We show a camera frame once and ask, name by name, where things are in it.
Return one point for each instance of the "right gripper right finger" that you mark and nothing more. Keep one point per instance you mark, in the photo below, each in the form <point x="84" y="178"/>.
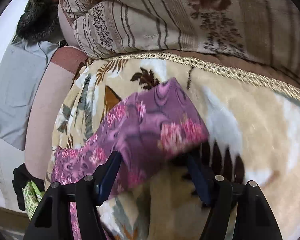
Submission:
<point x="254" y="217"/>

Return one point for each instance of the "purple floral long-sleeve shirt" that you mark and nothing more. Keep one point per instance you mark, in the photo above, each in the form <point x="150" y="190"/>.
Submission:
<point x="148" y="129"/>

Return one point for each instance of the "green white patterned pillow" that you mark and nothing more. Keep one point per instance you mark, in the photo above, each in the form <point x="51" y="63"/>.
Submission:
<point x="32" y="197"/>

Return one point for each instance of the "black garment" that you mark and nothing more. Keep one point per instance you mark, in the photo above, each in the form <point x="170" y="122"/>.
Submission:
<point x="20" y="177"/>

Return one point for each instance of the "beige leaf-pattern blanket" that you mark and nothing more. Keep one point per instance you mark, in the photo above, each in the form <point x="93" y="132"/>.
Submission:
<point x="254" y="128"/>

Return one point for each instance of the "pink bolster cushion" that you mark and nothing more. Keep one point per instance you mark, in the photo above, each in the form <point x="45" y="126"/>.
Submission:
<point x="53" y="88"/>

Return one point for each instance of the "grey pillow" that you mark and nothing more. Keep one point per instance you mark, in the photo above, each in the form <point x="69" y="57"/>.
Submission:
<point x="21" y="71"/>

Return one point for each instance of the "striped brown floral quilt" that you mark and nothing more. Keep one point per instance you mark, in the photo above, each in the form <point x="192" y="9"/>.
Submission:
<point x="262" y="31"/>

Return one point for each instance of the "dark furry cushion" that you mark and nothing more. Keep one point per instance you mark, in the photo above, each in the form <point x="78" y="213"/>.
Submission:
<point x="39" y="22"/>

